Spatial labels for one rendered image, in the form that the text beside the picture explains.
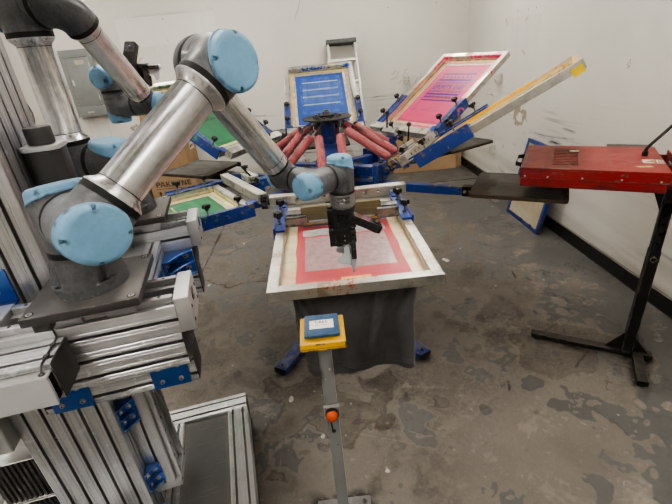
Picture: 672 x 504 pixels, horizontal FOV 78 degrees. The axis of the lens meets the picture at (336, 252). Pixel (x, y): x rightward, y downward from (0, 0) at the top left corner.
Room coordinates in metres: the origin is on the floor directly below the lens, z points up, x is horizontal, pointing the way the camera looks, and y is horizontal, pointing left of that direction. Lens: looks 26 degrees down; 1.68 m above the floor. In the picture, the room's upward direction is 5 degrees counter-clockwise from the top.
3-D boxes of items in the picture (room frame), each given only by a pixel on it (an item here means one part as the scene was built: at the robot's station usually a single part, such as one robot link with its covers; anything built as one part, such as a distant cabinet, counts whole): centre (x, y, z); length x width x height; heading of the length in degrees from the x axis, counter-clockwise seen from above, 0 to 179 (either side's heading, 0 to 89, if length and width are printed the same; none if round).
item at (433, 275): (1.55, -0.05, 0.97); 0.79 x 0.58 x 0.04; 1
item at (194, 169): (2.92, 0.57, 0.91); 1.34 x 0.40 x 0.08; 61
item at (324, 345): (0.98, 0.06, 0.48); 0.22 x 0.22 x 0.96; 1
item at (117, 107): (1.58, 0.71, 1.56); 0.11 x 0.08 x 0.11; 79
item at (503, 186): (2.28, -0.61, 0.91); 1.34 x 0.40 x 0.08; 61
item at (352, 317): (1.26, -0.05, 0.74); 0.45 x 0.03 x 0.43; 91
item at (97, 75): (1.58, 0.73, 1.65); 0.11 x 0.08 x 0.09; 168
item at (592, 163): (1.92, -1.27, 1.06); 0.61 x 0.46 x 0.12; 61
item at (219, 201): (2.13, 0.75, 1.05); 1.08 x 0.61 x 0.23; 121
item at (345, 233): (1.17, -0.03, 1.19); 0.09 x 0.08 x 0.12; 91
